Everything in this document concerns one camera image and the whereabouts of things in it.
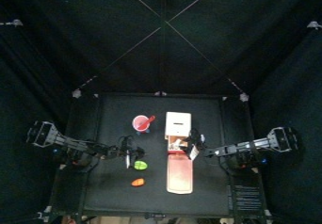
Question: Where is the wooden drawer with pink front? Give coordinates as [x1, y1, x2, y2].
[166, 135, 191, 155]

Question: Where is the green toy food piece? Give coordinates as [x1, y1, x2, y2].
[132, 160, 148, 171]

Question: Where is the light wooden toy cabinet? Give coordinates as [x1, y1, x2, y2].
[163, 111, 192, 138]

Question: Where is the orange toy food piece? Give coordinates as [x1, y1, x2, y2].
[129, 177, 145, 187]

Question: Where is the pink plastic tray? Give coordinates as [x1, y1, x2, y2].
[166, 152, 195, 195]

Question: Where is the pink plastic cup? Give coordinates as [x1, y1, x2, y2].
[131, 115, 152, 133]

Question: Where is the red plastic spoon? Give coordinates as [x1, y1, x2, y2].
[139, 115, 157, 132]

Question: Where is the white printed label sticker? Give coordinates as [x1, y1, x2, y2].
[231, 184, 264, 214]

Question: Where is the thin diagonal brace cord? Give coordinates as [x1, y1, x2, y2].
[76, 0, 224, 90]
[117, 0, 246, 94]

